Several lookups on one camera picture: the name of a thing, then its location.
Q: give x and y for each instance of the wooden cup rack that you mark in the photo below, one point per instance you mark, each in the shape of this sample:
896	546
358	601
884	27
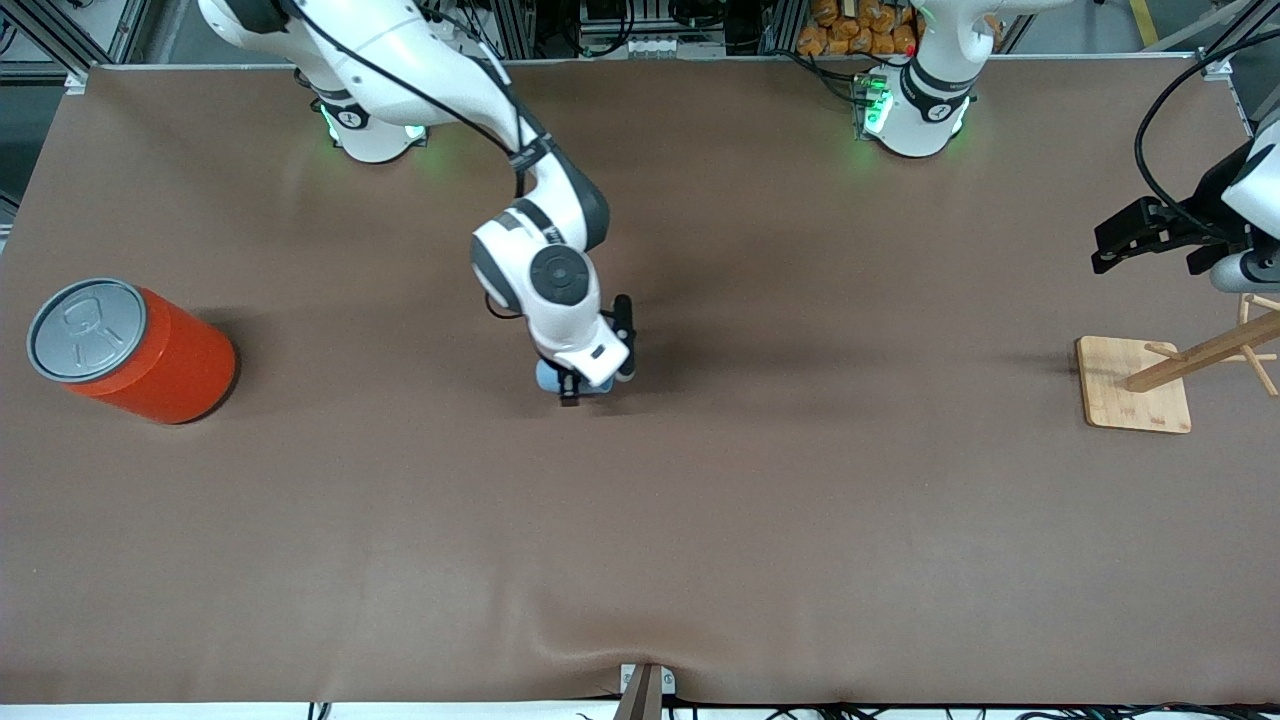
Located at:
1130	395

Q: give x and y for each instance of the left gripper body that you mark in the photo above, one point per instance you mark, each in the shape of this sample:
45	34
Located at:
1207	216

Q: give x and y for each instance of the metal corner bracket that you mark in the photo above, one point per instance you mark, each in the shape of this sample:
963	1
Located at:
1217	68
77	82

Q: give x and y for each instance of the metal clamp bracket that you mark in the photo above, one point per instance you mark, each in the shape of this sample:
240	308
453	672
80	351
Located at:
640	700

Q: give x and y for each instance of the brown table cover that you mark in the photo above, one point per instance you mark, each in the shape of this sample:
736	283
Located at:
640	500

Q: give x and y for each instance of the orange can with grey lid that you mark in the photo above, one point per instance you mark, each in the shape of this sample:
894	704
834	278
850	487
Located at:
170	370

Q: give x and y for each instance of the orange snack bags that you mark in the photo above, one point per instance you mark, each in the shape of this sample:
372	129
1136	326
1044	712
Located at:
860	35

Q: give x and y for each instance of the light blue plastic cup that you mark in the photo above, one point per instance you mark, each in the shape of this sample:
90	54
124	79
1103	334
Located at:
546	378

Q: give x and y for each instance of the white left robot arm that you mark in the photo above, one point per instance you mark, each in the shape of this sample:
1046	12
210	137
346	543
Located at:
915	120

